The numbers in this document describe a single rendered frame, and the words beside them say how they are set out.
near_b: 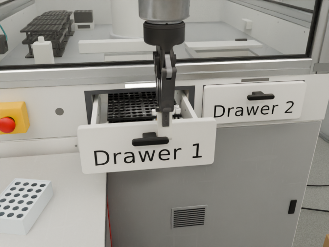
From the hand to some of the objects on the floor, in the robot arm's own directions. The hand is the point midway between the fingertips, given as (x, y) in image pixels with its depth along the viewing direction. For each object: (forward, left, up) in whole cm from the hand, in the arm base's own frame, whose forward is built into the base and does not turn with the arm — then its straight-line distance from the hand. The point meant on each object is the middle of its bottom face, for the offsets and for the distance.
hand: (164, 123), depth 67 cm
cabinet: (+67, +14, -94) cm, 116 cm away
